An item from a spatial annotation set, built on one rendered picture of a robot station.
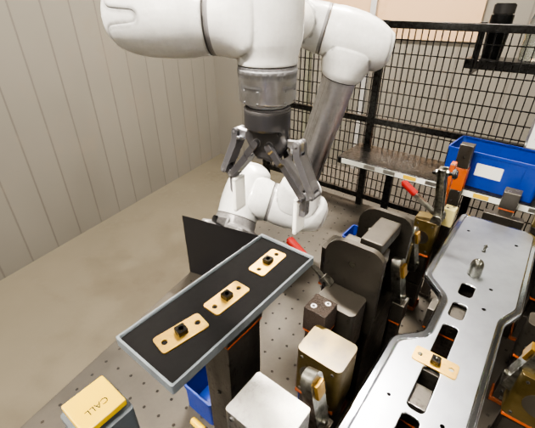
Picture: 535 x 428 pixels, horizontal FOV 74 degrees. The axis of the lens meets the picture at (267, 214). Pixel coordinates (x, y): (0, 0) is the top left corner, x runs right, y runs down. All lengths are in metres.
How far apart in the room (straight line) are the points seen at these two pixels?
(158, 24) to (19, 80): 2.30
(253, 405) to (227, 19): 0.54
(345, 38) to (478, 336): 0.78
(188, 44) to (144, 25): 0.06
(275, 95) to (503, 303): 0.75
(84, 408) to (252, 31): 0.54
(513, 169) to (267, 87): 1.08
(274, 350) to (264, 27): 0.91
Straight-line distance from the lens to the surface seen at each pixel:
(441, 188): 1.13
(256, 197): 1.29
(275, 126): 0.56
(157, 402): 1.12
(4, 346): 2.52
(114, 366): 1.22
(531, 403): 0.88
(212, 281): 0.70
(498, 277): 1.12
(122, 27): 0.59
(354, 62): 1.07
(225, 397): 0.83
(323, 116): 1.14
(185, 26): 0.55
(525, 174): 1.46
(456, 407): 0.79
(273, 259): 0.74
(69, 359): 2.28
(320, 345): 0.70
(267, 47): 0.52
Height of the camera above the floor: 1.62
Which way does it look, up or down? 31 degrees down
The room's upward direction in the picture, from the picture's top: straight up
